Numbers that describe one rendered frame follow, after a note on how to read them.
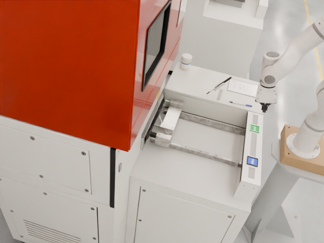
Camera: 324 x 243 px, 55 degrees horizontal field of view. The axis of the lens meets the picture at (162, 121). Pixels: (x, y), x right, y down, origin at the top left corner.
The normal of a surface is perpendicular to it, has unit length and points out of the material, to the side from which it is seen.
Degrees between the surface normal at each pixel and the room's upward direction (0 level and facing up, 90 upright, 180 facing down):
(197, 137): 0
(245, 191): 90
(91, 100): 90
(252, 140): 0
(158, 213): 90
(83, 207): 90
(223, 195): 0
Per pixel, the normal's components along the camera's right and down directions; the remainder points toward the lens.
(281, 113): 0.11, -0.73
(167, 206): -0.26, 0.62
